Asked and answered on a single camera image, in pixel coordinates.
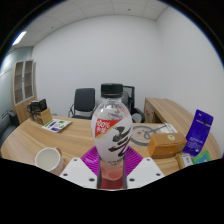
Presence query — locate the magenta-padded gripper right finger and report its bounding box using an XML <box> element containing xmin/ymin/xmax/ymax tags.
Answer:
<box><xmin>122</xmin><ymin>145</ymin><xmax>166</xmax><ymax>189</ymax></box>

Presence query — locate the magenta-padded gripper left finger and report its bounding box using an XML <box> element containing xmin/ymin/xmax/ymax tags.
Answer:
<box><xmin>59</xmin><ymin>146</ymin><xmax>102</xmax><ymax>190</ymax></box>

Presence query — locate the clear drink bottle black cap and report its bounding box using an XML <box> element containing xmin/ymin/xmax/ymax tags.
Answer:
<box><xmin>90</xmin><ymin>83</ymin><xmax>134</xmax><ymax>183</ymax></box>

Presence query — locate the white speckled cup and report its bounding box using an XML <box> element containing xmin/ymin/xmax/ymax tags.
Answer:
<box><xmin>34</xmin><ymin>147</ymin><xmax>65</xmax><ymax>177</ymax></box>

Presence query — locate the tan packet with white label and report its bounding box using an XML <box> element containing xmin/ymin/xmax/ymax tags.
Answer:
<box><xmin>175</xmin><ymin>152</ymin><xmax>194</xmax><ymax>169</ymax></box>

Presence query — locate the white green purple leaflet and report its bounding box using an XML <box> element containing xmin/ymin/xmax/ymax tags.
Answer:
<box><xmin>42</xmin><ymin>118</ymin><xmax>73</xmax><ymax>134</ymax></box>

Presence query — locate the green folded cloth pack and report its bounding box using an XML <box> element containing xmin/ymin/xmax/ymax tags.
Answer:
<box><xmin>191</xmin><ymin>149</ymin><xmax>213</xmax><ymax>165</ymax></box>

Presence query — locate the wooden side desk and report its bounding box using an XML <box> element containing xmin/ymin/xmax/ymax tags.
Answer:
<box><xmin>143</xmin><ymin>97</ymin><xmax>201</xmax><ymax>134</ymax></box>

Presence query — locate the purple standing pouch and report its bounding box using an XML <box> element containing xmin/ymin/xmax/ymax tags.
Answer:
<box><xmin>182</xmin><ymin>109</ymin><xmax>214</xmax><ymax>157</ymax></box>

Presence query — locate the brown cardboard box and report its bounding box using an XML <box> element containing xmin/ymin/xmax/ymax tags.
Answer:
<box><xmin>33</xmin><ymin>108</ymin><xmax>53</xmax><ymax>126</ymax></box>

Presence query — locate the grey mesh office chair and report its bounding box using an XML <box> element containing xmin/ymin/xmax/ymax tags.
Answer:
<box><xmin>121</xmin><ymin>85</ymin><xmax>146</xmax><ymax>124</ymax></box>

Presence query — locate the black office chair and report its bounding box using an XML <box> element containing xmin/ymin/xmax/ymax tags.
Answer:
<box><xmin>68</xmin><ymin>87</ymin><xmax>96</xmax><ymax>120</ymax></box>

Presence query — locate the black box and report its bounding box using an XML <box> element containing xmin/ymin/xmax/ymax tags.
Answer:
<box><xmin>27</xmin><ymin>98</ymin><xmax>48</xmax><ymax>116</ymax></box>

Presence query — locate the dark grey sofa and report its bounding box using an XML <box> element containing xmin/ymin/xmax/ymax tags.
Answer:
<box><xmin>0</xmin><ymin>109</ymin><xmax>19</xmax><ymax>148</ymax></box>

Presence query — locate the wooden shelf unit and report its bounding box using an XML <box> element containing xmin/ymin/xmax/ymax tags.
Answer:
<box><xmin>11</xmin><ymin>59</ymin><xmax>38</xmax><ymax>124</ymax></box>

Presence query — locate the ceiling light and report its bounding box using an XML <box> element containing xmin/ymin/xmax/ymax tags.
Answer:
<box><xmin>11</xmin><ymin>30</ymin><xmax>28</xmax><ymax>47</ymax></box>

